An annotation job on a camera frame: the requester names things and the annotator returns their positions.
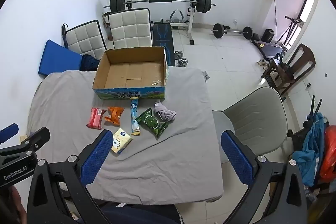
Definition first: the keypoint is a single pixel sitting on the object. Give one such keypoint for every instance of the orange bag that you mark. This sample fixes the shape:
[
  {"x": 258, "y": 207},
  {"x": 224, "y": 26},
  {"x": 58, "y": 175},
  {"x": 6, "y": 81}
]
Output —
[{"x": 329, "y": 155}]

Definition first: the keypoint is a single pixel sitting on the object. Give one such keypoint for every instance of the black metal stand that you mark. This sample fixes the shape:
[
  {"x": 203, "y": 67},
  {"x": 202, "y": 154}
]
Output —
[{"x": 313, "y": 108}]

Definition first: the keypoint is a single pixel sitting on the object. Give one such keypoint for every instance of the green snack packet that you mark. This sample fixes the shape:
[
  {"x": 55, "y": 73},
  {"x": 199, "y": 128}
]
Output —
[{"x": 152, "y": 123}]

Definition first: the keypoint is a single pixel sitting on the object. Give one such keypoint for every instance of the black bag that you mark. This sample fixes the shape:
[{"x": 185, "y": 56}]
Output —
[{"x": 284, "y": 66}]

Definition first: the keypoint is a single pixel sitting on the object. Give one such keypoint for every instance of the narrow white padded chair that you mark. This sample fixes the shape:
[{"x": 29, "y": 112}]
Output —
[{"x": 85, "y": 39}]

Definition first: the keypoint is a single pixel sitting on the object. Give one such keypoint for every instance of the light blue jacket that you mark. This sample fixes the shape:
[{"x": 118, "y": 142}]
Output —
[{"x": 311, "y": 150}]

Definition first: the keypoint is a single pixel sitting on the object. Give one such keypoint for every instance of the thin black pole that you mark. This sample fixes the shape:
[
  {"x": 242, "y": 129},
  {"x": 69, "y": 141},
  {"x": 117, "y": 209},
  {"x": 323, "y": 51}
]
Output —
[{"x": 275, "y": 16}]

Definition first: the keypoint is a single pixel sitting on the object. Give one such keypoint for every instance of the pair of white shoes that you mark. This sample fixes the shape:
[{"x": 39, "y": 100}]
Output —
[{"x": 263, "y": 62}]

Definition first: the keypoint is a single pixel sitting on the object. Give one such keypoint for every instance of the yellow white tissue pack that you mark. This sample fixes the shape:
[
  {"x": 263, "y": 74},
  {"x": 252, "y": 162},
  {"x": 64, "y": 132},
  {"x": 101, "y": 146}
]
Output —
[{"x": 121, "y": 141}]

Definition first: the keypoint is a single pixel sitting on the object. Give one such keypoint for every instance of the dark blue jacket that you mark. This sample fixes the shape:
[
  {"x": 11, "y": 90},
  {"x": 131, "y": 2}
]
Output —
[{"x": 89, "y": 62}]

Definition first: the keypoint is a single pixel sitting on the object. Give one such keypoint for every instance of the grey shell chair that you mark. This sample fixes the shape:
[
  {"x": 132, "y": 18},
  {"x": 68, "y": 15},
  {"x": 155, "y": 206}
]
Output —
[{"x": 260, "y": 119}]

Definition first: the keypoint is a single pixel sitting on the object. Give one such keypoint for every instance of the sock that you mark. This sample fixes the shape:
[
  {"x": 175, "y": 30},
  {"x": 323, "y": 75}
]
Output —
[{"x": 164, "y": 113}]

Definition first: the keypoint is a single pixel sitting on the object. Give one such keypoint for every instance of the black blue weight bench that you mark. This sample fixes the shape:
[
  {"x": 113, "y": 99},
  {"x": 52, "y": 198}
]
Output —
[{"x": 162, "y": 39}]

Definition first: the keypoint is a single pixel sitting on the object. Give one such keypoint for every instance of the red snack packet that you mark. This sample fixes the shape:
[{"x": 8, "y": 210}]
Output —
[{"x": 95, "y": 119}]

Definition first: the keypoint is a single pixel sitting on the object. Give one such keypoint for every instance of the blue foam mat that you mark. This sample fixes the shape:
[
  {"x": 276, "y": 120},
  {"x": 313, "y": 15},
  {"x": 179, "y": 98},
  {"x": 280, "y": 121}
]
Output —
[{"x": 59, "y": 58}]

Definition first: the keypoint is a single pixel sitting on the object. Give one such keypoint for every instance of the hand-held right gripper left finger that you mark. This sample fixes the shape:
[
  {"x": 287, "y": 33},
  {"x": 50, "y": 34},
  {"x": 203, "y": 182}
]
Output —
[{"x": 97, "y": 158}]

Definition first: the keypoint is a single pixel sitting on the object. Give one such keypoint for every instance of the long blue white packet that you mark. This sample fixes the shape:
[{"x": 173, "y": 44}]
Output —
[{"x": 135, "y": 116}]

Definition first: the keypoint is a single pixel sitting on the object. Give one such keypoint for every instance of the dark wooden chair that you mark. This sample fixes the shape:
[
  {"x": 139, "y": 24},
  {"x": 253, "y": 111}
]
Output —
[{"x": 304, "y": 56}]

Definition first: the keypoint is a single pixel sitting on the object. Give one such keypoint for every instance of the chrome dumbbell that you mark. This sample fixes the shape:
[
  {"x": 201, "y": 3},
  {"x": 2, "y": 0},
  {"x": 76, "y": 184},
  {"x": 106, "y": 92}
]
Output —
[{"x": 181, "y": 60}]

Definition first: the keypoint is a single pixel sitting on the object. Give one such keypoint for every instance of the grey bed sheet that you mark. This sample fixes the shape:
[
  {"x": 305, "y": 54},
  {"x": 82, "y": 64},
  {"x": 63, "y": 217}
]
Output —
[{"x": 162, "y": 166}]

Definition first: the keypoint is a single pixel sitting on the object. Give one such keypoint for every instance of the long barbell with plates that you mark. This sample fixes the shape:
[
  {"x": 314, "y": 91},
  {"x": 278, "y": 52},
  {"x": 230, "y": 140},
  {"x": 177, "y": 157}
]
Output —
[{"x": 160, "y": 0}]

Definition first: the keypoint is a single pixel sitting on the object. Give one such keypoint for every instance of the short barbell with plates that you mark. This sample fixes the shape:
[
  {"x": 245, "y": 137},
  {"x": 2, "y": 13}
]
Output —
[{"x": 218, "y": 29}]

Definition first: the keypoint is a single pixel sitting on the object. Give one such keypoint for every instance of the cardboard box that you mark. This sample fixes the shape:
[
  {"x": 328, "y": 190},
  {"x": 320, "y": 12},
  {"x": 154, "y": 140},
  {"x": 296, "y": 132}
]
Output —
[{"x": 131, "y": 74}]

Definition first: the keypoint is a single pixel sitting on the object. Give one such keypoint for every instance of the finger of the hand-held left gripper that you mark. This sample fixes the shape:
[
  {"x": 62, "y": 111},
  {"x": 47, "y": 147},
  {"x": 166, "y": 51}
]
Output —
[
  {"x": 9, "y": 131},
  {"x": 36, "y": 138}
]

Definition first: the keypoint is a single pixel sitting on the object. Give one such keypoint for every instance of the black speaker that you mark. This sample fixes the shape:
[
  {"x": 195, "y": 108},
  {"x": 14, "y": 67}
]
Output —
[{"x": 267, "y": 35}]

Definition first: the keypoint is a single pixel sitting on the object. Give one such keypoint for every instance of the treadmill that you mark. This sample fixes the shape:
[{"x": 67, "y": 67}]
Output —
[{"x": 270, "y": 49}]

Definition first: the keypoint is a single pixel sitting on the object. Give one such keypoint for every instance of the person's dark pants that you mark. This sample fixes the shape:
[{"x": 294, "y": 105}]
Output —
[{"x": 141, "y": 214}]

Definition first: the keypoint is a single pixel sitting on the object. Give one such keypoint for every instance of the wide white padded chair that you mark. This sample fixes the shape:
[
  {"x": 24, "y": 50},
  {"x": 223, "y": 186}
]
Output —
[{"x": 130, "y": 29}]

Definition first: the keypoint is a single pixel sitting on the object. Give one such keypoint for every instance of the window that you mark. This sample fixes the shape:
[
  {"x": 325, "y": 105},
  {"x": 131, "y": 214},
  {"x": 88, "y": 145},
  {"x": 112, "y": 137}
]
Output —
[{"x": 307, "y": 6}]

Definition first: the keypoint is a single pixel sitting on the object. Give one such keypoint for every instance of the orange snack packet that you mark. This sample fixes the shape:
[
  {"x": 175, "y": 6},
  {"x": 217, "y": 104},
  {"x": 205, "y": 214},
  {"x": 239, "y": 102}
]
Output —
[{"x": 114, "y": 115}]

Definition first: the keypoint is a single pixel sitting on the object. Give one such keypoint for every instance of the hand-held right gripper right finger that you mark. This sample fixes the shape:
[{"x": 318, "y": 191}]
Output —
[{"x": 236, "y": 158}]

